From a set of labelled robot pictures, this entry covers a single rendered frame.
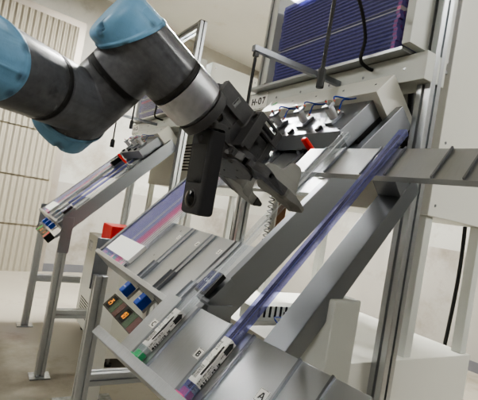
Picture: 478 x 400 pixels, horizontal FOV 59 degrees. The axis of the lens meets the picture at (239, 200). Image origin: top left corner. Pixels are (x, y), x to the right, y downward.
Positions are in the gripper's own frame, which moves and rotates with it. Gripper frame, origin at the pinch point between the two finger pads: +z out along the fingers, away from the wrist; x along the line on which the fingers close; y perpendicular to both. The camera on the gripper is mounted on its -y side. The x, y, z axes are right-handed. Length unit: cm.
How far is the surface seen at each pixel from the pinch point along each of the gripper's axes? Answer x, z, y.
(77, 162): 388, 78, 62
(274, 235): 12.8, 14.6, 2.0
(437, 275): 115, 294, 123
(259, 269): 13.1, 15.9, -5.3
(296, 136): 30.1, 20.0, 33.6
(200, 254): 32.2, 15.4, -6.3
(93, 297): 84, 25, -28
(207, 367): -11.3, -6.7, -24.4
